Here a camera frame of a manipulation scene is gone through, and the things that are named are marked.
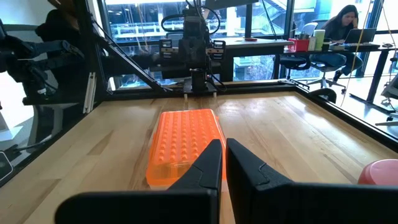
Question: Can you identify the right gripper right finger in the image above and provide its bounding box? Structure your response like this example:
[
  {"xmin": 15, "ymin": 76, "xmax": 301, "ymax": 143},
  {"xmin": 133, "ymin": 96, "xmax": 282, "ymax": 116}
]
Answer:
[{"xmin": 226, "ymin": 138, "xmax": 294, "ymax": 224}]

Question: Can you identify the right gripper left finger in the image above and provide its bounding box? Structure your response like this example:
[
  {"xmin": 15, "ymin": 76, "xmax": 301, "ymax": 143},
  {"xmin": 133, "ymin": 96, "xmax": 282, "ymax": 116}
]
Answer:
[{"xmin": 167, "ymin": 139, "xmax": 223, "ymax": 191}]

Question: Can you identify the clear supply box orange lid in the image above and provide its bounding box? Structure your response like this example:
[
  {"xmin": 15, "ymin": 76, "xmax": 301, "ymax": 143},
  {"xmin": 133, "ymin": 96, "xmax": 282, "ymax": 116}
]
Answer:
[{"xmin": 145, "ymin": 108, "xmax": 227, "ymax": 190}]

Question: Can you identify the red box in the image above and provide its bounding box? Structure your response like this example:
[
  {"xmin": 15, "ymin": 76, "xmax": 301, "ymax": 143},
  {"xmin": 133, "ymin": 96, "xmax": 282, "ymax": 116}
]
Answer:
[{"xmin": 287, "ymin": 37, "xmax": 310, "ymax": 53}]

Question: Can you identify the tall grey desk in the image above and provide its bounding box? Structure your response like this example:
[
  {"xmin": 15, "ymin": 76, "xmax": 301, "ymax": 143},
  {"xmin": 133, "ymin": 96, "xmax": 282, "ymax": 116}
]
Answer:
[{"xmin": 217, "ymin": 37, "xmax": 295, "ymax": 82}]

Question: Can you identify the silver aluminium bar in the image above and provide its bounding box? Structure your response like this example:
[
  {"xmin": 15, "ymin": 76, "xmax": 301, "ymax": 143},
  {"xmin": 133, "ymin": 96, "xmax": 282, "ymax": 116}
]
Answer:
[{"xmin": 82, "ymin": 71, "xmax": 98, "ymax": 114}]

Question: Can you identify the grey office chair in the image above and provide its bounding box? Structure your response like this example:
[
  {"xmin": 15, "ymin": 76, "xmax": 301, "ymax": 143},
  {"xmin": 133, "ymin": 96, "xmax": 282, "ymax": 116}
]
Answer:
[{"xmin": 298, "ymin": 21, "xmax": 348, "ymax": 94}]

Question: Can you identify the green cup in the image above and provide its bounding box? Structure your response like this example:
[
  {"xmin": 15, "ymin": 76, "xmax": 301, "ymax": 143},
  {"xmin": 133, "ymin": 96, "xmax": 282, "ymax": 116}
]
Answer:
[{"xmin": 313, "ymin": 29, "xmax": 326, "ymax": 52}]

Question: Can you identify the person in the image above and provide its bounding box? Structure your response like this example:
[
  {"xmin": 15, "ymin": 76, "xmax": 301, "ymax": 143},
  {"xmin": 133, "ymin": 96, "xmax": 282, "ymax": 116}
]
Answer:
[{"xmin": 310, "ymin": 4, "xmax": 364, "ymax": 83}]

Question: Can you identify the open grey laptop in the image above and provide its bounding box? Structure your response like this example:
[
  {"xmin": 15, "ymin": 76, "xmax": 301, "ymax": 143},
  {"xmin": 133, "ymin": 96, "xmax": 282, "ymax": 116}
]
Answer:
[{"xmin": 343, "ymin": 27, "xmax": 377, "ymax": 44}]

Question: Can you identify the long black desk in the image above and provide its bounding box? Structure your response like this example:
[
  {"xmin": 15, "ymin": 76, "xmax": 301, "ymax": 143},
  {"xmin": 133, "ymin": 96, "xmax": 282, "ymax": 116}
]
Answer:
[{"xmin": 279, "ymin": 42, "xmax": 398, "ymax": 103}]

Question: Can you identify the black frame bracket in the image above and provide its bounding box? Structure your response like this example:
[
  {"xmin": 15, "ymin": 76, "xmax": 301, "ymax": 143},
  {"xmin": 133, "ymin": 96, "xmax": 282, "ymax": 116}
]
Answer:
[{"xmin": 308, "ymin": 87, "xmax": 338, "ymax": 104}]

